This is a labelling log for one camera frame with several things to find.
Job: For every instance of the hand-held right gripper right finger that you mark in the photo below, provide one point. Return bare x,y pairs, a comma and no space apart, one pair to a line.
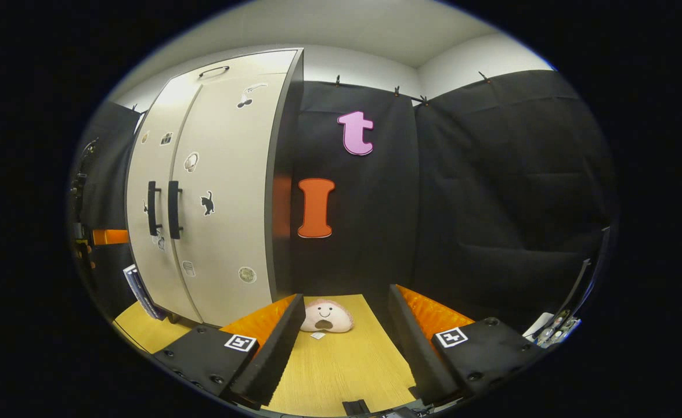
419,354

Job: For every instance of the black backdrop cloth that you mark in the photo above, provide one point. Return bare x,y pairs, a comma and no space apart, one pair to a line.
491,203

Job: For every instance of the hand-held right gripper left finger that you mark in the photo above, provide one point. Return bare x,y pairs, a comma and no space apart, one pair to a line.
274,360

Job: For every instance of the white and blue clutter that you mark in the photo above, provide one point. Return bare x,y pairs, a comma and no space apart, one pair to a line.
541,325

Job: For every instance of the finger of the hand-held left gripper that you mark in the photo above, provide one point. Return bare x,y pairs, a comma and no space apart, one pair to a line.
111,237

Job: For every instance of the white cabinet drawer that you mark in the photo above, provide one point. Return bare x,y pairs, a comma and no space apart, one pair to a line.
259,64

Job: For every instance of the blue white striped board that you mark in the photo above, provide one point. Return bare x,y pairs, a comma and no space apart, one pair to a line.
140,290

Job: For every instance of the white cabinet with dark interior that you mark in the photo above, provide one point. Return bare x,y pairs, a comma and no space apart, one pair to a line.
282,174

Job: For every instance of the white cabinet door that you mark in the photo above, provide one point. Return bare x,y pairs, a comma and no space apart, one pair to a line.
230,174
146,273

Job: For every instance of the pink plush toy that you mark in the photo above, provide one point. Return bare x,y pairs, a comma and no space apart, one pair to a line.
335,310

